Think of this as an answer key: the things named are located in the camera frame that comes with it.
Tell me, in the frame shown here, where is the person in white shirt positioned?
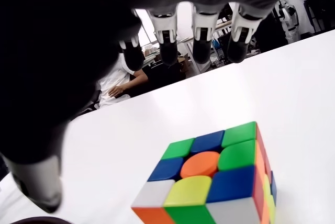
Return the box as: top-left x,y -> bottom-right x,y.
98,52 -> 149,109

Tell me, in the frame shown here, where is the black office chair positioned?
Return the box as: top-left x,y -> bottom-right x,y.
78,89 -> 103,116

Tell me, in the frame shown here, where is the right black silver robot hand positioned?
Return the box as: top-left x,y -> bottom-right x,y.
0,0 -> 299,214

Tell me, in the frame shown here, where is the round dark brown plate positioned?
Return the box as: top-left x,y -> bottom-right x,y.
10,216 -> 76,224

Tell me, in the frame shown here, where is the multicoloured Rubik's cube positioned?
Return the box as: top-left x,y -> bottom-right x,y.
130,121 -> 278,224

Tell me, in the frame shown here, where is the tall black cabinet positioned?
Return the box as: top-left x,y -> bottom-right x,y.
253,19 -> 288,53

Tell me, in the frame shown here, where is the silver standing humanoid robot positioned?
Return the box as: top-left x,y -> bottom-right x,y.
277,0 -> 299,44

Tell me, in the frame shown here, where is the brown cardboard box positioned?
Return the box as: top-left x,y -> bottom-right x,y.
177,53 -> 191,73

